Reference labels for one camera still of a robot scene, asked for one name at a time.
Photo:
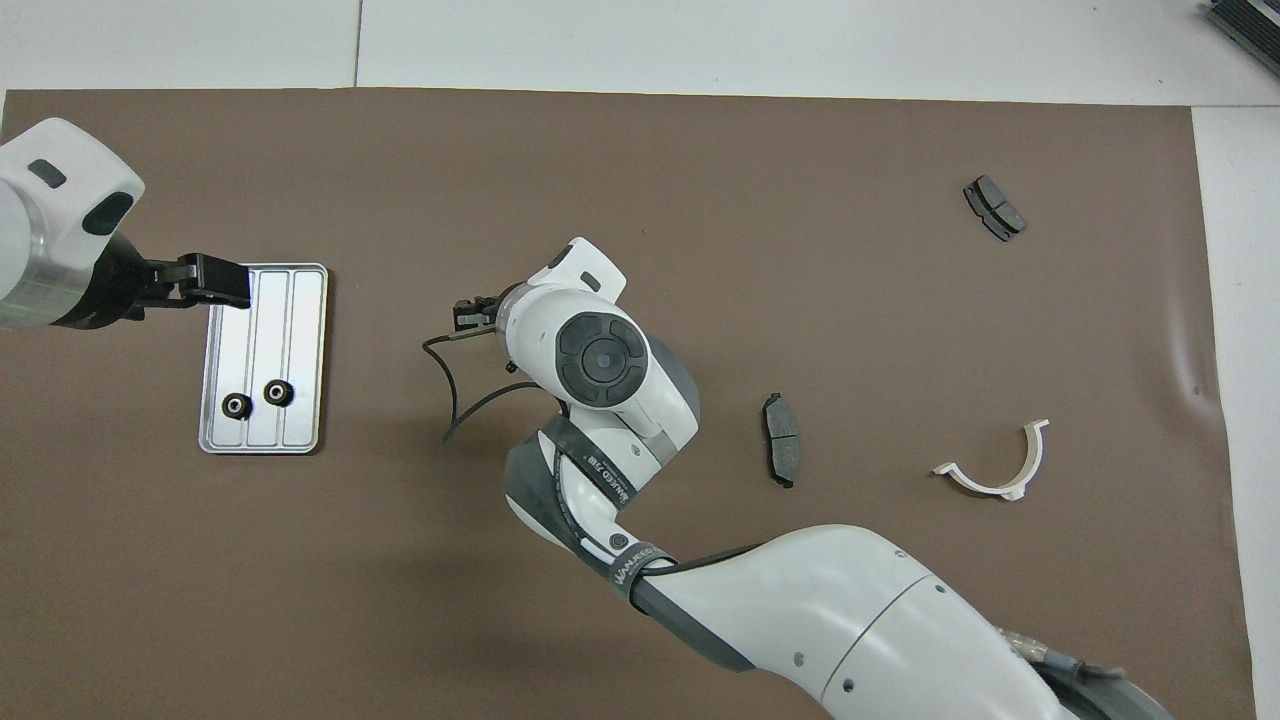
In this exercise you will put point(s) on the brown table mat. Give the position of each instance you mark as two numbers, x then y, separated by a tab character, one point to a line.
700	200

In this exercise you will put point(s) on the dark ribbed device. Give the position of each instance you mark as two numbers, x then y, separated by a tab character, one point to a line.
1255	22

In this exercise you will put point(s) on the white curved plastic bracket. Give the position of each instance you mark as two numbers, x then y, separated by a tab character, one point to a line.
1000	488

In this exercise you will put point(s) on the silver metal tray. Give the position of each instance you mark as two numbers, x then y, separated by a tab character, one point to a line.
262	340

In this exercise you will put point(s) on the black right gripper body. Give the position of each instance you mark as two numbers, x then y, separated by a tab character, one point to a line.
470	316

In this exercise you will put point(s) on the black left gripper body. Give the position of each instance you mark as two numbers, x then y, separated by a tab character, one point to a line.
115	290

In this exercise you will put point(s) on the large black bearing gear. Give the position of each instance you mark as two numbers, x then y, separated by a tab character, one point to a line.
236	406
279	393

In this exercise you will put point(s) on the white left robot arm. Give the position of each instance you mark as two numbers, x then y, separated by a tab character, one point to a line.
50	200

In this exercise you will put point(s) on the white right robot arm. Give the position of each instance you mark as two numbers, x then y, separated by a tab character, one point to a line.
850	600

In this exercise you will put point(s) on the dark grey brake pad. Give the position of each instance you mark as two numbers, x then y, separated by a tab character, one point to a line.
995	208
783	440

